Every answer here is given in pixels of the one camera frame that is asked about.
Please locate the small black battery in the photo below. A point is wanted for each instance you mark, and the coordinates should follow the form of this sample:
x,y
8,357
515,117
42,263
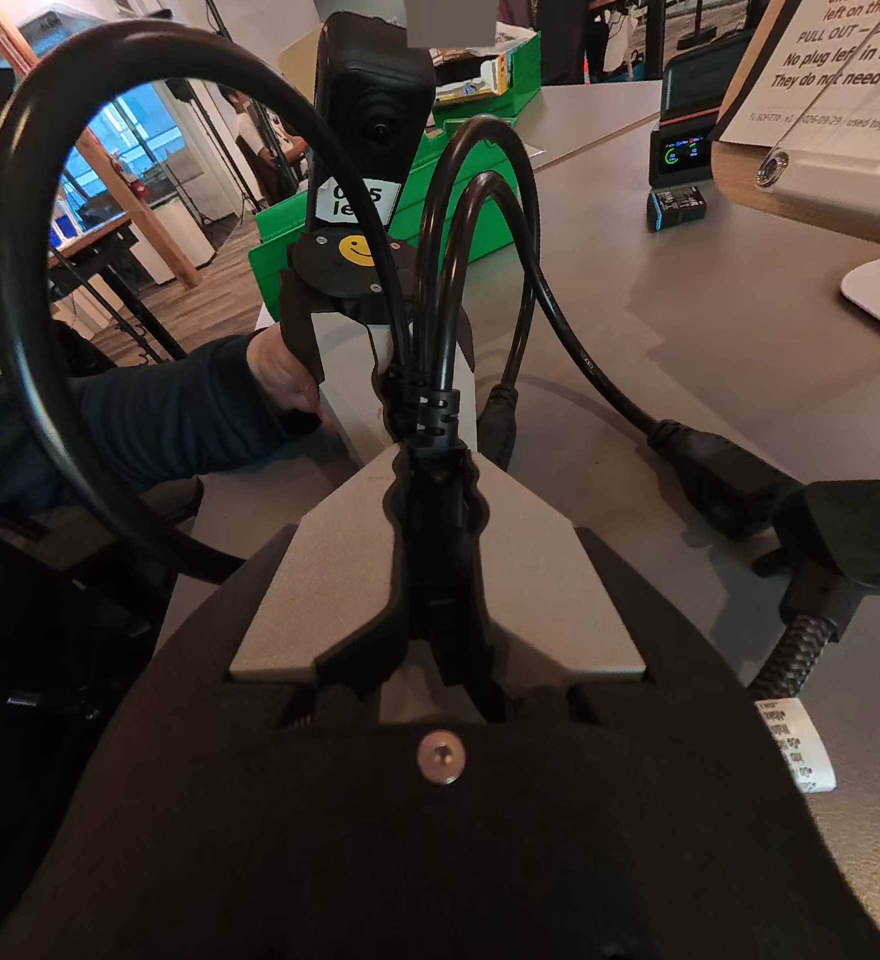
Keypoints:
x,y
676,210

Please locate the clipboard with white printed sheet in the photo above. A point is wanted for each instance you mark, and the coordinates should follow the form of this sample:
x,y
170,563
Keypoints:
x,y
845,75

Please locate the person's left hand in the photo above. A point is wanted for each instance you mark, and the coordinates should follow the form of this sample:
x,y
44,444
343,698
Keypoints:
x,y
278,367

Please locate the white cabinet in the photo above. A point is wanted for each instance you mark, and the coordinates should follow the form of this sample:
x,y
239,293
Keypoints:
x,y
198,229

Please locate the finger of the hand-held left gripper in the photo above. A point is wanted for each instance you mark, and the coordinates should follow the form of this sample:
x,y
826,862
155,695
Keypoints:
x,y
468,405
350,390

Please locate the colourful small carton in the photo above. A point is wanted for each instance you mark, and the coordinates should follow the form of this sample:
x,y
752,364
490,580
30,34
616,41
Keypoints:
x,y
496,75

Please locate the dark background table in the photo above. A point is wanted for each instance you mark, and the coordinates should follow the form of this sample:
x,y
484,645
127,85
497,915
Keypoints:
x,y
102,244

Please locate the green plastic box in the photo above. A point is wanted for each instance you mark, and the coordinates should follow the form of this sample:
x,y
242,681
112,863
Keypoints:
x,y
282,251

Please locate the person's left forearm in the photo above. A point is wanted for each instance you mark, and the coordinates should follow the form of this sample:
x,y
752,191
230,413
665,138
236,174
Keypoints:
x,y
147,420

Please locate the black power station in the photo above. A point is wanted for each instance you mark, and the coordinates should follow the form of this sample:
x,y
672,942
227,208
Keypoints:
x,y
684,161

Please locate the wooden post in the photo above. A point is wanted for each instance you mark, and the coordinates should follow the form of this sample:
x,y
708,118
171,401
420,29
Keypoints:
x,y
181,259

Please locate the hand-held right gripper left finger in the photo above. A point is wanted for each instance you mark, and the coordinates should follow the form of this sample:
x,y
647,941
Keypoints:
x,y
327,600

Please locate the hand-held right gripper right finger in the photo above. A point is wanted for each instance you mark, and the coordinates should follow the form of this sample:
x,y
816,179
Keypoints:
x,y
552,600

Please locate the black office chair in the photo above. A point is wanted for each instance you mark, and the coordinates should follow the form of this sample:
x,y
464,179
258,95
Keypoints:
x,y
49,540

